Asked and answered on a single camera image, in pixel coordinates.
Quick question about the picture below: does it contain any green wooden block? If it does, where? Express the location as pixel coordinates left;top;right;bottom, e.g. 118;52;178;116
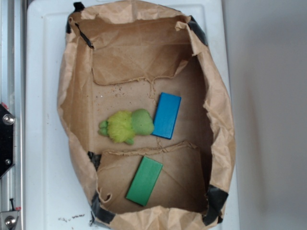
126;157;163;207

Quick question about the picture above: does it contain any blue wooden block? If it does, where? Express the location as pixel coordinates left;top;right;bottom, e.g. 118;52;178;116
152;92;181;139

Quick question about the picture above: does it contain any green plush toy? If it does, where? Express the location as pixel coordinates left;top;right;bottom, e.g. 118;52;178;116
98;109;154;145

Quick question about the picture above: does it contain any brown paper bag tray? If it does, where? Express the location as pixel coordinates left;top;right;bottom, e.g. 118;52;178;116
57;0;236;230

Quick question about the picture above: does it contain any white plastic base tray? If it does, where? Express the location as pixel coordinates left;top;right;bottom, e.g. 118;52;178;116
23;0;240;230

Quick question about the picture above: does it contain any black metal bracket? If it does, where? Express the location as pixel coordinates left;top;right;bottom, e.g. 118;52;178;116
0;103;15;179

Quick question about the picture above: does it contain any aluminium frame rail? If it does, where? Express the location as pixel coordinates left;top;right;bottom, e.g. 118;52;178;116
0;0;28;230

